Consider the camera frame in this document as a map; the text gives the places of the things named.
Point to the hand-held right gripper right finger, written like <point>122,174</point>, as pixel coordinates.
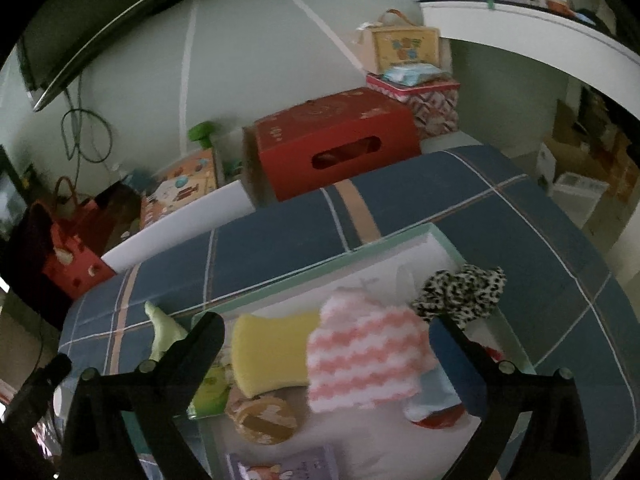
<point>457,360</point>

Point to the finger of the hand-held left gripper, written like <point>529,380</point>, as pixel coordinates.
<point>42,377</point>

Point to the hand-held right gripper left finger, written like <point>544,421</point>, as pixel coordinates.
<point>200,347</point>

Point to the green tissue packet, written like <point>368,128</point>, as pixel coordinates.
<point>212,390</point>

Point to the red white scrunchie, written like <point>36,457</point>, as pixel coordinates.
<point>442,419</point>

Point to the yellow sponge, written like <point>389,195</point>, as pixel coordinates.
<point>270,350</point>

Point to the leopard print scrunchie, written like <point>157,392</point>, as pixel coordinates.
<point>460,290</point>

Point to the orange teardrop packet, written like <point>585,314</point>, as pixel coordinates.
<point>262,420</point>

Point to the pink white striped cloth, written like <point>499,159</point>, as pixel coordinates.
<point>360,355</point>

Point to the white tray with green rim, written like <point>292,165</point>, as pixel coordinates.
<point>350,440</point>

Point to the purple printed packet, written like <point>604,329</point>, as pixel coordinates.
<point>290,467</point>

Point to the white board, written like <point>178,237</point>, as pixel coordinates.
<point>175,230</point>

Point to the red felt handbag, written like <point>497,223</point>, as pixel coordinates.
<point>75,260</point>

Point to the dark red paper bag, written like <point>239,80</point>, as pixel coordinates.
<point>120,210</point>

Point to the colourful toy box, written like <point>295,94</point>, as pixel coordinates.
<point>185,185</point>

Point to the green dumbbell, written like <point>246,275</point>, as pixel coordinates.
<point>201,132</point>

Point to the cardboard boxes under shelf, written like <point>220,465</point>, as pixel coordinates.
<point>585,160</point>

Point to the red cardboard box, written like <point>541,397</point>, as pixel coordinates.
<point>310,135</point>

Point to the red white patterned box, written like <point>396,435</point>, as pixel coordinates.
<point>435,105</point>

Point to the blue wipes packet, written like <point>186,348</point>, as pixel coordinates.
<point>412,74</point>

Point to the white curved shelf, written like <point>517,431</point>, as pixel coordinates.
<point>525,25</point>

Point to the wall television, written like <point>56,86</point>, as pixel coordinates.
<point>100,10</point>

